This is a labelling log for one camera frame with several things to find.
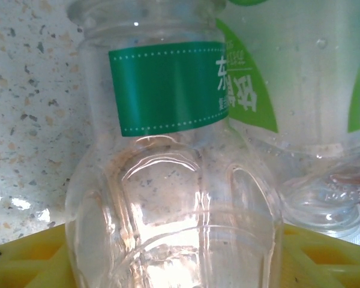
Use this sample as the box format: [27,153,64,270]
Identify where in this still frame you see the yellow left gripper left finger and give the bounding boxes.
[0,223,79,288]

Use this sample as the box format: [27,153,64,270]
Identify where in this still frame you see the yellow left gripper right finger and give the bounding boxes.
[280,223,360,288]

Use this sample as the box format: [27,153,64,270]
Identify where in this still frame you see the clear bottle light green label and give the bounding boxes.
[215,0,360,247]

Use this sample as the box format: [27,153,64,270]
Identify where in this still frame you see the clear bottle dark green label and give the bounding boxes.
[64,0,284,288]

